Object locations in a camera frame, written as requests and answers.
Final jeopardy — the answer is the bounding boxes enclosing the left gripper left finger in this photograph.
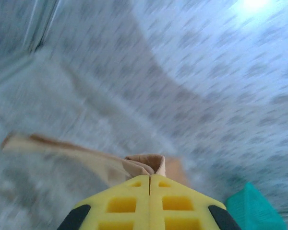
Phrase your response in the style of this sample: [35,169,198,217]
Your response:
[59,174,151,230]

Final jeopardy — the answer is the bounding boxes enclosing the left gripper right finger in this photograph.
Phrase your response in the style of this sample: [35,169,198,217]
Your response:
[148,174,242,230]

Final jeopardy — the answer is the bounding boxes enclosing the tan t-shirt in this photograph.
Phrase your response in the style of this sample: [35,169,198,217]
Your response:
[1,133,192,190]

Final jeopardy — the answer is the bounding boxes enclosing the teal plastic mesh basket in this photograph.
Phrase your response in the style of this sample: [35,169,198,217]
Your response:
[224,181,288,230]

